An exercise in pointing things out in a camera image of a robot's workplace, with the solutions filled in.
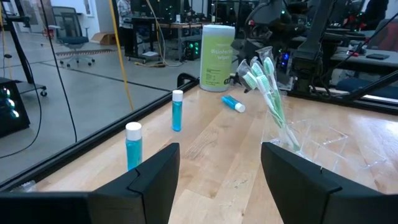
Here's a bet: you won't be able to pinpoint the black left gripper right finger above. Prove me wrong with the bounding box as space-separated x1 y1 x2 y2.
261 142 398 224

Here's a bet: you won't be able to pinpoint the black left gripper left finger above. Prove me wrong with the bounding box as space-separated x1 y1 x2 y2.
87 142 181 224

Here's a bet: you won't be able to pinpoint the blue bottle white cap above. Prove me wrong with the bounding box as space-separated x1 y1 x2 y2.
125 121 144 172
221 95 247 114
172 90 184 133

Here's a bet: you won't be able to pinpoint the clear acrylic organizer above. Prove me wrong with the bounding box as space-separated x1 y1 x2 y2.
260 110 388 189

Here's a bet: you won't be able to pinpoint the green disinfecting wipes canister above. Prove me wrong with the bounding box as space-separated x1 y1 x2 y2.
199 24 236 93

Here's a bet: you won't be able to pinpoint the black computer green lights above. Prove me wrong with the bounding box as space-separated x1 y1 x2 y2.
183 39 203 62

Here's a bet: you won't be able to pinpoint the black tablet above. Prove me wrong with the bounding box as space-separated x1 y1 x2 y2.
366 53 391 61

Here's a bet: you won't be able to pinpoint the desk with black legs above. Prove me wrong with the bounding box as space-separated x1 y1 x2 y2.
127 17 203 63

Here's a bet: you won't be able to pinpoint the person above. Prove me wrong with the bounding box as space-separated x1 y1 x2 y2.
116 0 135 57

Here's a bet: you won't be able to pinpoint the black computer tower blue lights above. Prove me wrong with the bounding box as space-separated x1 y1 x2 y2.
0 77 31 138

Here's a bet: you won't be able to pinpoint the cardboard box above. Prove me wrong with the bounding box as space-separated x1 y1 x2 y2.
91 32 117 46

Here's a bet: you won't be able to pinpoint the blue office chair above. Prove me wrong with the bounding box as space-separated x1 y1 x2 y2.
48 6 96 68

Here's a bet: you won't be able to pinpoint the black wheeled stand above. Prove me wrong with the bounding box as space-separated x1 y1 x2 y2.
0 0 49 98

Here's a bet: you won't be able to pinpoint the black table frame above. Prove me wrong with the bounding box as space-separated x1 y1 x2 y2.
0 72 398 192

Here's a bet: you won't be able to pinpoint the yellow cable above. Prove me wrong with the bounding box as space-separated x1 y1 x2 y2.
108 0 135 111

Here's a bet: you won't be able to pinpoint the thin black hanging cable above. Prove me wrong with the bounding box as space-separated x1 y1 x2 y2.
39 0 78 144

